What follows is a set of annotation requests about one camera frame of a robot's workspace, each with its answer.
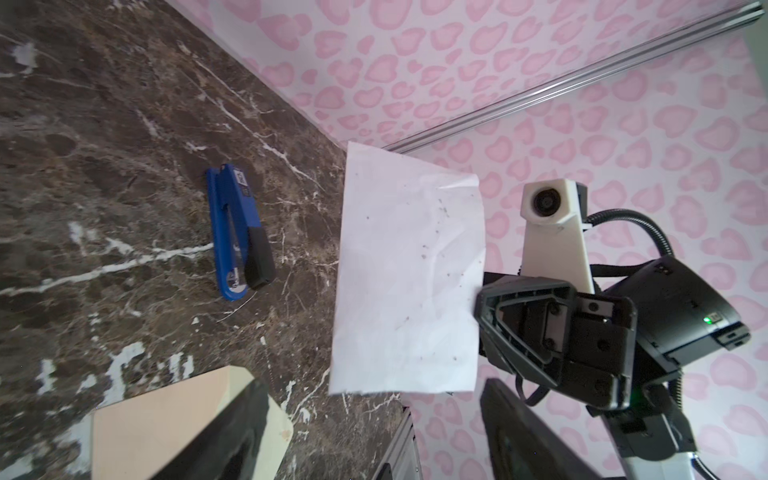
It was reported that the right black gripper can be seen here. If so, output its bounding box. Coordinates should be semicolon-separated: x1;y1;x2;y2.
474;275;637;411

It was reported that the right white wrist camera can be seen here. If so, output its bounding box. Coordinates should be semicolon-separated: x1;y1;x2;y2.
520;179;595;294

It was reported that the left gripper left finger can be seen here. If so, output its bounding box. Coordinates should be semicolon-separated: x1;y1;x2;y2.
149;377;272;479

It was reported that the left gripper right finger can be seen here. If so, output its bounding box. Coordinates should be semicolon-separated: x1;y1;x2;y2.
480;378;600;480

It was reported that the right black corrugated cable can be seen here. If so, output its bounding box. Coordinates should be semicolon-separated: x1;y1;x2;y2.
584;208;721;480

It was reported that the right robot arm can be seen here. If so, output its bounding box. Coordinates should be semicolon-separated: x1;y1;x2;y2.
474;255;751;479

